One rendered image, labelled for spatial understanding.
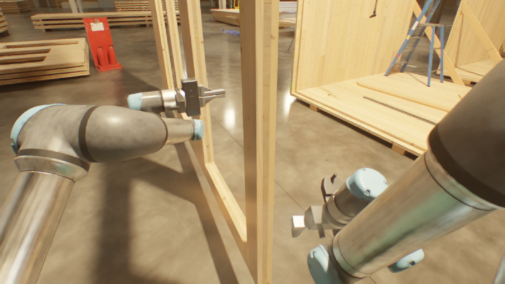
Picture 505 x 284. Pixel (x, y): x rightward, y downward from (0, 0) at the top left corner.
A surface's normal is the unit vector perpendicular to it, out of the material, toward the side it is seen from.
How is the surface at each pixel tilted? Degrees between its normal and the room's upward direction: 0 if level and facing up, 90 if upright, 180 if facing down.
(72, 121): 39
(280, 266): 0
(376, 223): 87
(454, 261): 0
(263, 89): 88
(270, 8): 88
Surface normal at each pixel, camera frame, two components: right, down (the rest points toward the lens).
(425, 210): -0.74, 0.40
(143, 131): 0.84, -0.11
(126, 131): 0.69, -0.11
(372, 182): 0.18, -0.64
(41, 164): 0.25, 0.30
